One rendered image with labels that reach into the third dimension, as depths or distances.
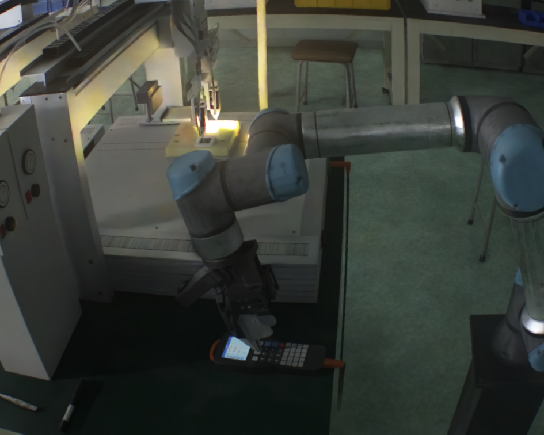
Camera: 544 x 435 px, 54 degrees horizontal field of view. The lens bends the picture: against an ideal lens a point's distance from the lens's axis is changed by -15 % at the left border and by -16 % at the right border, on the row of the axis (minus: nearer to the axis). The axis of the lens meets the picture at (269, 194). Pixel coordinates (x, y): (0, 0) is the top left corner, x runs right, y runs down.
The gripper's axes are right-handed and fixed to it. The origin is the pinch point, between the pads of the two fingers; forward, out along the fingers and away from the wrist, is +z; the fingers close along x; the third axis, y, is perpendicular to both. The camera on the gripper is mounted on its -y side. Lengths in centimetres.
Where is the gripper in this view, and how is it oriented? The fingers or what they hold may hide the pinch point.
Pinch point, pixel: (255, 344)
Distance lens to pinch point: 108.0
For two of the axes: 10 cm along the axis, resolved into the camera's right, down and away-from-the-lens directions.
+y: 9.3, -1.6, -3.3
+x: 2.1, -5.0, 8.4
